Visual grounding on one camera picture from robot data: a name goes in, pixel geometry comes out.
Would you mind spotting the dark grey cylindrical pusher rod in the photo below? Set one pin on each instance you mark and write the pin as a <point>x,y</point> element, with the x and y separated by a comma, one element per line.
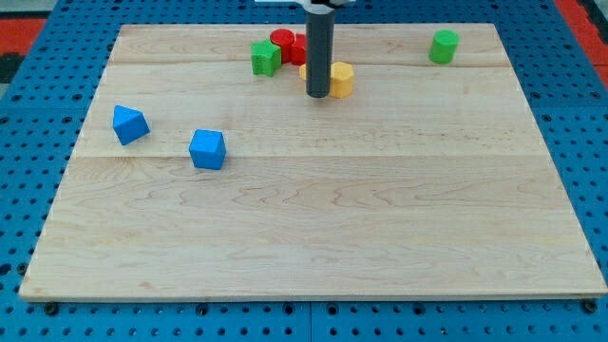
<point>319,32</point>

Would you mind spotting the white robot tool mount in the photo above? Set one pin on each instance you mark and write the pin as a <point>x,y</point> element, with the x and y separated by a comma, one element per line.
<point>310,5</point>

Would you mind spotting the red heart block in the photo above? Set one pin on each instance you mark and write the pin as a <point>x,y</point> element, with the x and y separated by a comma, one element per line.
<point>299,49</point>

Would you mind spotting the red cylinder block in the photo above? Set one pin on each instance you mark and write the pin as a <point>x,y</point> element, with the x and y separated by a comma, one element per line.
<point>284,39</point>

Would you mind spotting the yellow block behind rod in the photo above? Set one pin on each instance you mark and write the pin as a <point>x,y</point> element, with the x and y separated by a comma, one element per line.
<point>303,72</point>

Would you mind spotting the green star block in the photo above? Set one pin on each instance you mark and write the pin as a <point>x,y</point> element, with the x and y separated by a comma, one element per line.
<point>265,58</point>

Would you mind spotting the yellow hexagon block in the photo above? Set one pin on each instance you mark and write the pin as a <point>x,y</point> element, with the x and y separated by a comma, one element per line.
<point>342,80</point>

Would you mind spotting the green cylinder block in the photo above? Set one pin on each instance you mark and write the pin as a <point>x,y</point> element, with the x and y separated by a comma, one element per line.
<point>443,46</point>

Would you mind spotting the blue cube block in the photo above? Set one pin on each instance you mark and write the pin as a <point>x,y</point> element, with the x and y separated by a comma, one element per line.
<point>207,149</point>

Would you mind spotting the light wooden board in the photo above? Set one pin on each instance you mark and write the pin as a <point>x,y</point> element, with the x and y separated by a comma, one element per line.
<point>426,183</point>

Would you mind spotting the blue triangular prism block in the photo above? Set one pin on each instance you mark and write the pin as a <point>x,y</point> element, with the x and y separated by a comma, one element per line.
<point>129,124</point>

